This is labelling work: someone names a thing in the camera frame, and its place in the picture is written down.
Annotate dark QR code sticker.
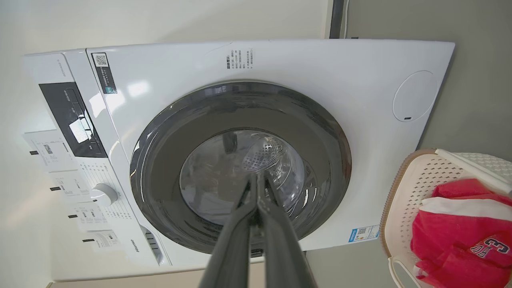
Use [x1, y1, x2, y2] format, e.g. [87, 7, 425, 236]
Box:
[91, 52, 118, 95]

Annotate dark round washing machine door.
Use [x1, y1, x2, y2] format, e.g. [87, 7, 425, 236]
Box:
[130, 81, 352, 255]

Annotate large taped white paper note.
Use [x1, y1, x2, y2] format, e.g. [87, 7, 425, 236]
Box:
[22, 129, 77, 174]

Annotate red and white garment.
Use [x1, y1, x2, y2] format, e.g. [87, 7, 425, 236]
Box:
[410, 178, 512, 288]

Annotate cream perforated plastic laundry basket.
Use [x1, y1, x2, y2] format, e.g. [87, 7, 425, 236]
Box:
[379, 148, 512, 288]

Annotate small taped white paper note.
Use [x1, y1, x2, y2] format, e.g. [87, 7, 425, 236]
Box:
[68, 201, 106, 231]
[50, 170, 96, 203]
[82, 230, 124, 253]

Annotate round white filter cover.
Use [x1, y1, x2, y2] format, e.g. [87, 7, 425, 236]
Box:
[392, 70, 439, 122]

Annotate white front-load washing machine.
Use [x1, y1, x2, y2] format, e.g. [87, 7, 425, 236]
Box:
[22, 39, 456, 281]

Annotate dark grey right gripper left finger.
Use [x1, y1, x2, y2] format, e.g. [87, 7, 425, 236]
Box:
[199, 173, 259, 288]

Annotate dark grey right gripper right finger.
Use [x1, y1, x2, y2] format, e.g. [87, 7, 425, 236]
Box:
[256, 171, 319, 288]

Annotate white washing machine dial knob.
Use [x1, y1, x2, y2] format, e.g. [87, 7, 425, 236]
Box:
[90, 183, 119, 207]

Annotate black washing machine control panel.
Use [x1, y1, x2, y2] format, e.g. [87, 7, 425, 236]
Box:
[38, 82, 108, 159]

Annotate blue energy label sticker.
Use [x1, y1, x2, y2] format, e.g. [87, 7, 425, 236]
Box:
[347, 224, 381, 244]

